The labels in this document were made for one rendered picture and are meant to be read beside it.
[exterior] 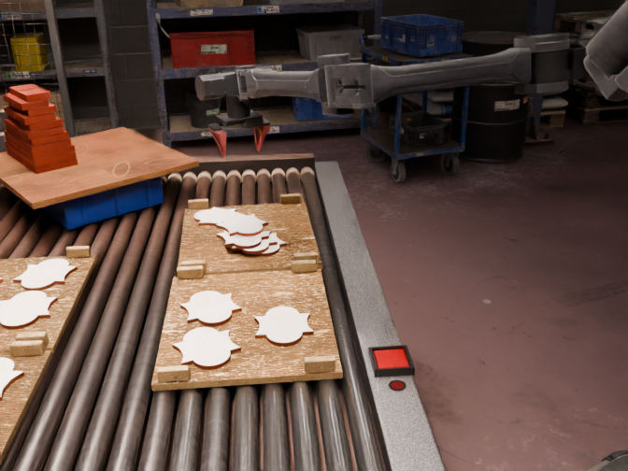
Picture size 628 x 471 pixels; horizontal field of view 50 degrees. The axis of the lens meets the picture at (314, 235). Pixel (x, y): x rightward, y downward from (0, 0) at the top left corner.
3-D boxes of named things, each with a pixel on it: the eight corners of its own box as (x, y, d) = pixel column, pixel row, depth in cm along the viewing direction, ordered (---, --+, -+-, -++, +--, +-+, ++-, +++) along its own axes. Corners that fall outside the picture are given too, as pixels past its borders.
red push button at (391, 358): (403, 354, 133) (403, 348, 132) (409, 373, 127) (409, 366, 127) (373, 356, 132) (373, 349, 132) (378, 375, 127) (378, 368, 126)
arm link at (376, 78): (344, 120, 116) (339, 60, 113) (325, 113, 128) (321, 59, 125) (578, 89, 124) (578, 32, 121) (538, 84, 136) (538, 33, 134)
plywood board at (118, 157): (124, 131, 238) (123, 126, 238) (199, 165, 204) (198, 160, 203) (-24, 163, 209) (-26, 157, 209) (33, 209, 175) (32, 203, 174)
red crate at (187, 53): (249, 55, 579) (248, 21, 567) (256, 65, 539) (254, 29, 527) (171, 60, 566) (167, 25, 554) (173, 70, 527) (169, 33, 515)
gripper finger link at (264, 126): (272, 152, 171) (270, 117, 167) (246, 157, 168) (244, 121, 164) (260, 145, 176) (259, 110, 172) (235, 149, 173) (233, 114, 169)
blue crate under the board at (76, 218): (121, 177, 225) (117, 148, 221) (166, 203, 204) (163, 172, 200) (27, 200, 207) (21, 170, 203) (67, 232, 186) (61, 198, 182)
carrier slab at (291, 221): (304, 206, 201) (304, 201, 200) (322, 270, 164) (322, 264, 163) (185, 213, 197) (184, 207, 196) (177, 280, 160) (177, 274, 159)
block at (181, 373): (191, 375, 124) (190, 363, 123) (190, 381, 122) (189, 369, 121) (158, 378, 124) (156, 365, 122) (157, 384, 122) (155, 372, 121)
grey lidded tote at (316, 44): (349, 50, 591) (349, 22, 581) (365, 58, 559) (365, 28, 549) (295, 55, 577) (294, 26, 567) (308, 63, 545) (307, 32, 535)
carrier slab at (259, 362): (321, 274, 162) (321, 268, 161) (342, 378, 125) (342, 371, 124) (174, 282, 159) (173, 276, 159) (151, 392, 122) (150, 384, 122)
